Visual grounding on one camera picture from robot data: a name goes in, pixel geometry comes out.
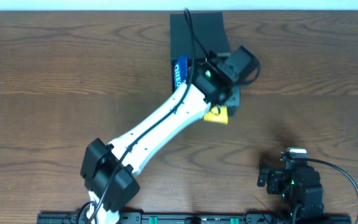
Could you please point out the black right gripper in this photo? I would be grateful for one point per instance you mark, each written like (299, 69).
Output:
(263, 178)

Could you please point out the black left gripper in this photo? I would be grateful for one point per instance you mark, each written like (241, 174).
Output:
(234, 100)

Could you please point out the blue Oreo cookie pack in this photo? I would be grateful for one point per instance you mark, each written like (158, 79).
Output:
(180, 70)

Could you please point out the yellow snack bar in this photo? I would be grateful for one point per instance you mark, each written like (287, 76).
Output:
(217, 114)

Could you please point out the dark green box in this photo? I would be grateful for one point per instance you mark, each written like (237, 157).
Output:
(200, 37)

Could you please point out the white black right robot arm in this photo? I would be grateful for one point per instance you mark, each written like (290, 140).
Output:
(297, 183)

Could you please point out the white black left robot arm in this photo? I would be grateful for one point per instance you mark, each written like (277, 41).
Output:
(110, 170)

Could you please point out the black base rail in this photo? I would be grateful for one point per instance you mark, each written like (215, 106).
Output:
(141, 218)

